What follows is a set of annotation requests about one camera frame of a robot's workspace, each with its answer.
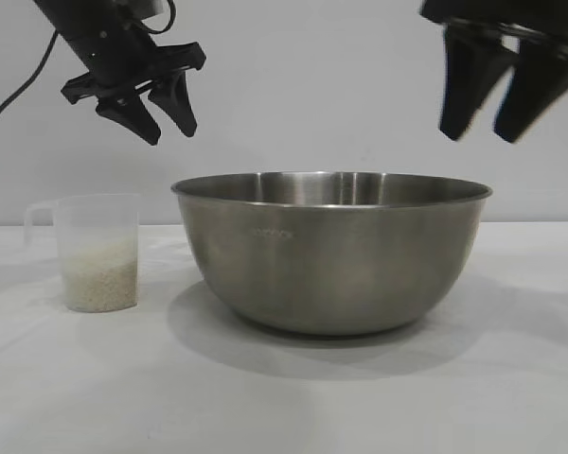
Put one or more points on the stainless steel mixing bowl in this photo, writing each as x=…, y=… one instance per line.
x=331, y=265

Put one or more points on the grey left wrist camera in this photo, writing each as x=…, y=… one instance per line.
x=149, y=5

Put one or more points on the clear plastic measuring cup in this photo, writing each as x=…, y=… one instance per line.
x=99, y=222

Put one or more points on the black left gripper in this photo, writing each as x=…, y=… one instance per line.
x=109, y=45

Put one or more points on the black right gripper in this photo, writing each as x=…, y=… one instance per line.
x=516, y=14

